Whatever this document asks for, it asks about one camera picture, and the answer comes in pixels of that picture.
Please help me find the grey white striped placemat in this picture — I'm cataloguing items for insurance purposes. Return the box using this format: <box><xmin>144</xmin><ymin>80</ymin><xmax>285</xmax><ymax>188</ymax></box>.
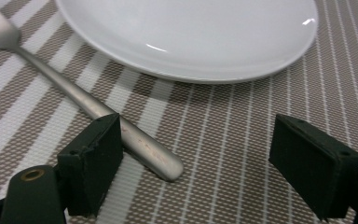
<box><xmin>0</xmin><ymin>0</ymin><xmax>358</xmax><ymax>224</ymax></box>

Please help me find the white plate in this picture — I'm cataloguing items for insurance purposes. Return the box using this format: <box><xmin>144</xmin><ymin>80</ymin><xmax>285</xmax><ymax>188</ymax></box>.
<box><xmin>54</xmin><ymin>0</ymin><xmax>320</xmax><ymax>85</ymax></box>

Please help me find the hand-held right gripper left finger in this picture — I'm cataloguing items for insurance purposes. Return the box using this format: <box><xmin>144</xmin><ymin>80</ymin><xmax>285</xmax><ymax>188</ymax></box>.
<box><xmin>57</xmin><ymin>112</ymin><xmax>125</xmax><ymax>217</ymax></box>

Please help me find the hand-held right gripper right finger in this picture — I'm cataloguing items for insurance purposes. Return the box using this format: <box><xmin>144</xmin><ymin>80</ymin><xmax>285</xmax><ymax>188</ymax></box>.
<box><xmin>268</xmin><ymin>113</ymin><xmax>358</xmax><ymax>222</ymax></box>

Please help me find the silver fork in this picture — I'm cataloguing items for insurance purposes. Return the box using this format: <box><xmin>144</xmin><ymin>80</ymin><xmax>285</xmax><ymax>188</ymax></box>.
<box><xmin>0</xmin><ymin>1</ymin><xmax>185</xmax><ymax>183</ymax></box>

